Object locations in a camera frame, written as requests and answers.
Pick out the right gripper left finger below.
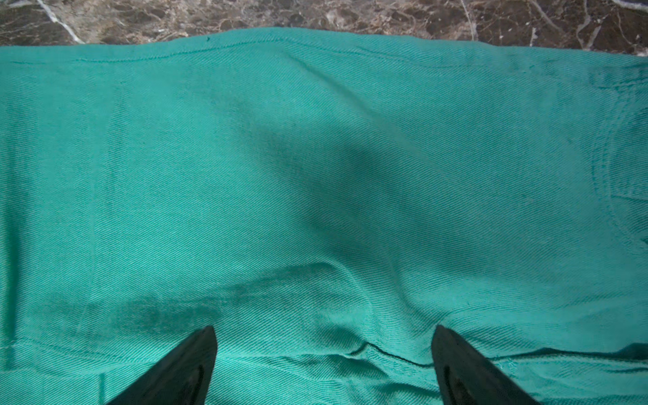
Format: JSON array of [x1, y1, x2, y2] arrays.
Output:
[[109, 326, 218, 405]]

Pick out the green long pants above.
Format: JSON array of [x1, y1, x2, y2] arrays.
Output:
[[1, 28, 647, 404]]

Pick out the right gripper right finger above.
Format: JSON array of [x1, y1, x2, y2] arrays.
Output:
[[431, 325, 538, 405]]

